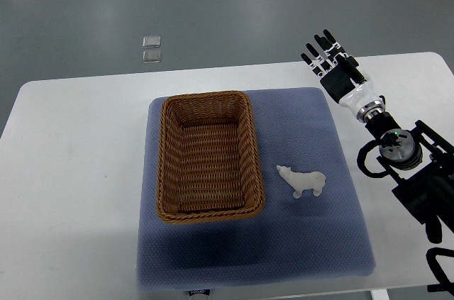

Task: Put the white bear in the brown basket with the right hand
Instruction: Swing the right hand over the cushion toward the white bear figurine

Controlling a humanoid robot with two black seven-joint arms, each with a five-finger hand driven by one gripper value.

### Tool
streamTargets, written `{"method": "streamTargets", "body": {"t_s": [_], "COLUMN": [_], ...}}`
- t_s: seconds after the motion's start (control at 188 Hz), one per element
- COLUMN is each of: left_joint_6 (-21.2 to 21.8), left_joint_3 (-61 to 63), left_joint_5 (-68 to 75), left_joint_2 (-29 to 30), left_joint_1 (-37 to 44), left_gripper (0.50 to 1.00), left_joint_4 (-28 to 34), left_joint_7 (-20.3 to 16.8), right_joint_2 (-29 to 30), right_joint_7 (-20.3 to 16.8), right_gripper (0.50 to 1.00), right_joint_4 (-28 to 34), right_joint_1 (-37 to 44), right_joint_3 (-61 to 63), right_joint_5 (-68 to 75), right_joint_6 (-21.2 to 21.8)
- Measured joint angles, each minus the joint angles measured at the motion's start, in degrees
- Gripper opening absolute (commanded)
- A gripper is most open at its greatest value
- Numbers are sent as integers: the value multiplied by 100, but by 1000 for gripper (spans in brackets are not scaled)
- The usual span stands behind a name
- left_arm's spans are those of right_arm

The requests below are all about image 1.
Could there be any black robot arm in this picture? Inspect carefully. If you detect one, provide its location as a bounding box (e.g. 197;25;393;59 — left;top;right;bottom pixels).
357;112;453;245

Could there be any brown wicker basket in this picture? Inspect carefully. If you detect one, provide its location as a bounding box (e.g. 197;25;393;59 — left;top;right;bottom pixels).
156;91;265;225

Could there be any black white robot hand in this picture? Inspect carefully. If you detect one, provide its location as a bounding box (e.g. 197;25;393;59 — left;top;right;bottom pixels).
301;29;385;123

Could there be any white bear figurine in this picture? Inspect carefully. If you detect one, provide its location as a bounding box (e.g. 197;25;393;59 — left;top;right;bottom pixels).
276;165;326;199

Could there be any blue quilted mat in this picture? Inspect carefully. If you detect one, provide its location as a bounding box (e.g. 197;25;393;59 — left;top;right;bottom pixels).
136;87;375;291

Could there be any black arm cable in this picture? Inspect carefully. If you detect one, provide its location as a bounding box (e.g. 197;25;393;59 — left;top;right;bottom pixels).
357;139;391;177

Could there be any upper metal floor plate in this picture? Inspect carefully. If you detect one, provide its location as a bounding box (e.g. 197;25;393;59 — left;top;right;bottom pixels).
143;35;161;48

